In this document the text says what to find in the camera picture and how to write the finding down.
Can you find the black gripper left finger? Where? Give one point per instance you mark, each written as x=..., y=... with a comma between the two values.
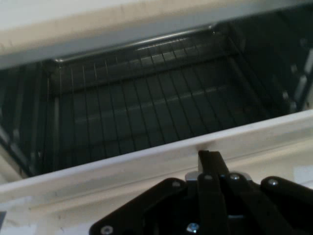
x=210, y=208

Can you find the cream toaster oven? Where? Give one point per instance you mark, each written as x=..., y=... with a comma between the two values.
x=259, y=61

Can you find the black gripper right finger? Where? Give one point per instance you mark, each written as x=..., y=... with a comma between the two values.
x=269, y=208

